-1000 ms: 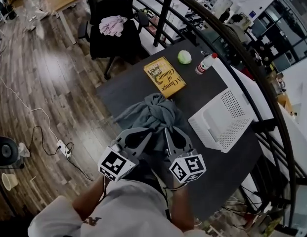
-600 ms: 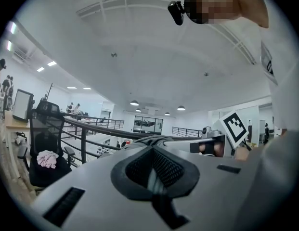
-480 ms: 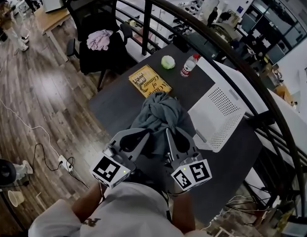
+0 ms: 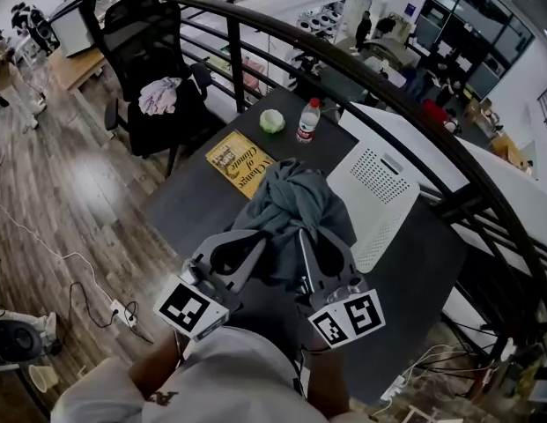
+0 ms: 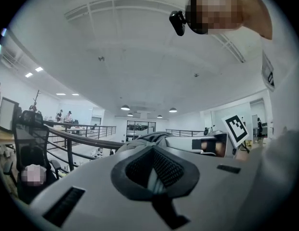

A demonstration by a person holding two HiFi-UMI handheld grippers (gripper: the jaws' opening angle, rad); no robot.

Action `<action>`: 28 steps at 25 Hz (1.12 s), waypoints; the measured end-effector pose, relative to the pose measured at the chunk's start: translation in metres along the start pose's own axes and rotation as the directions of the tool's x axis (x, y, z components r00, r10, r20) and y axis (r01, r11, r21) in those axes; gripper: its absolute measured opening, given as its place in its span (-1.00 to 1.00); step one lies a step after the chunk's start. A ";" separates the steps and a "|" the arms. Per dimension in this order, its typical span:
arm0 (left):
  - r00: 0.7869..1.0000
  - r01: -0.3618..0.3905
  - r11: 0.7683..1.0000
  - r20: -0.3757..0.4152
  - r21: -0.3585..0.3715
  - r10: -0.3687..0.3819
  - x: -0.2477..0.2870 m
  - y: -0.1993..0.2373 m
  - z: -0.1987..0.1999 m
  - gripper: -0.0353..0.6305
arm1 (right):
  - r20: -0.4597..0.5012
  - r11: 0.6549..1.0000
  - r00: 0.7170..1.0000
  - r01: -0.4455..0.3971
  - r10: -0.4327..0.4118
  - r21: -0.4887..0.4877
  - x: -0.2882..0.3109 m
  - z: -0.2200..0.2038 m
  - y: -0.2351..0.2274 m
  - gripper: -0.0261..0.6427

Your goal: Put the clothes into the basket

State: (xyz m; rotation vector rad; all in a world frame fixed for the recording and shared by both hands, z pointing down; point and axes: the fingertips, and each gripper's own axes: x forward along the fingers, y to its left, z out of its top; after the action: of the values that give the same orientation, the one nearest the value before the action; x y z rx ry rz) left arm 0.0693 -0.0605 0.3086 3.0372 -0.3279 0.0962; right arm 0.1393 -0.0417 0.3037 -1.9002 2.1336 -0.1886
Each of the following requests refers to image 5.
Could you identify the person's right hand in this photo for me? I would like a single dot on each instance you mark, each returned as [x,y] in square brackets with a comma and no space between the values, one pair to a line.
[219,148]

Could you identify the grey clothes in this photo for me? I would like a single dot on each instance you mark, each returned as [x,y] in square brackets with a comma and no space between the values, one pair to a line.
[144,141]

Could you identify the computer monitor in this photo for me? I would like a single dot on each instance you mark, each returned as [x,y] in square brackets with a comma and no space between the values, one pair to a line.
[7,114]

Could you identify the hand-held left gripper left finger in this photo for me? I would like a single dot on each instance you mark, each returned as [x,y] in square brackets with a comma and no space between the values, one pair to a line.
[103,177]

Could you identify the black straight railing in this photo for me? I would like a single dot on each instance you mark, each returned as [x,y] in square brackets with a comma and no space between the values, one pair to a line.
[101,130]

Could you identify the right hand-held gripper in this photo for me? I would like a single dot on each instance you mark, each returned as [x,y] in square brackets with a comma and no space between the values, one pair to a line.
[180,142]

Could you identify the black head-mounted camera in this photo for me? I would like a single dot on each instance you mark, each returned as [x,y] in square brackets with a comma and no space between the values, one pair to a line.
[178,23]

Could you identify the wooden desk white legs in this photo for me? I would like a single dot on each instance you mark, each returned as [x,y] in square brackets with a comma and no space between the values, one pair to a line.
[2,138]

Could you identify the person's head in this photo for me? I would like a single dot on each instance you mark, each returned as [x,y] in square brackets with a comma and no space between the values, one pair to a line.
[255,16]

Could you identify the black curved railing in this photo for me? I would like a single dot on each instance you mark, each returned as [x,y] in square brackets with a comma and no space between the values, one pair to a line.
[103,142]

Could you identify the black office chair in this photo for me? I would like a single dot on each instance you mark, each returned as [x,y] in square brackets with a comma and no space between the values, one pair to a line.
[31,133]

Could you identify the dark coat stand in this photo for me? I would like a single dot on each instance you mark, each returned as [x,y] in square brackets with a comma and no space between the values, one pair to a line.
[35,102]

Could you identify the person's white shirt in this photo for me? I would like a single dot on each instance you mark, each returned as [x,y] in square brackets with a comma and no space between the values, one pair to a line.
[284,105]

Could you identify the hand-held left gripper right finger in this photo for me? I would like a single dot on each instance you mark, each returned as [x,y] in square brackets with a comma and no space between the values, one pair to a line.
[224,196]

